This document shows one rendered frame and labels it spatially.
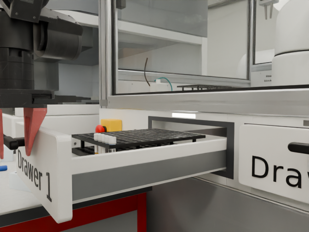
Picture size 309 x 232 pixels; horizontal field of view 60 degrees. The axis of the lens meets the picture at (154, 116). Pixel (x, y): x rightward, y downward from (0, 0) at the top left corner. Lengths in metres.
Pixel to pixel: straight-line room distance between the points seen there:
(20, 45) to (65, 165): 0.18
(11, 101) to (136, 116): 0.46
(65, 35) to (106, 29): 0.56
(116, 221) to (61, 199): 0.38
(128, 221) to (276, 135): 0.44
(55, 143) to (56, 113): 0.98
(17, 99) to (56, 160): 0.11
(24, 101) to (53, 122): 0.92
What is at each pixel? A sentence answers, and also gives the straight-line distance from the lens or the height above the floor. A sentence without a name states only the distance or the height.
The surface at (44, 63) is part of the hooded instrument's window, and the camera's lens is 1.34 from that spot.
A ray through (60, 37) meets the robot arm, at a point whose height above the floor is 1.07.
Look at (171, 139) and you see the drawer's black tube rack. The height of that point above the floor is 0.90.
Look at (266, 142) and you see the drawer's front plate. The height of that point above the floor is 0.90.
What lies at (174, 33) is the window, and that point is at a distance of 0.71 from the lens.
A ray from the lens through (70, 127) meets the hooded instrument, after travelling 1.35.
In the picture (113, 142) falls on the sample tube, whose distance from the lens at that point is 0.44.
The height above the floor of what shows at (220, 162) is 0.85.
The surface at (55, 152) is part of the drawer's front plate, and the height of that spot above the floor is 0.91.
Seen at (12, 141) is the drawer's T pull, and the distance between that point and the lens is 0.45.
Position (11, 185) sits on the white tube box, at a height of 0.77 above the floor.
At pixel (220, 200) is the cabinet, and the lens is 0.60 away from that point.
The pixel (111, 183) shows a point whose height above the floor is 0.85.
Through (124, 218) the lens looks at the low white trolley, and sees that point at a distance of 0.74.
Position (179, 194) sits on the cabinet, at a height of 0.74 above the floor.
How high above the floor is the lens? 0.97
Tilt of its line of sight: 3 degrees down
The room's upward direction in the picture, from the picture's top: straight up
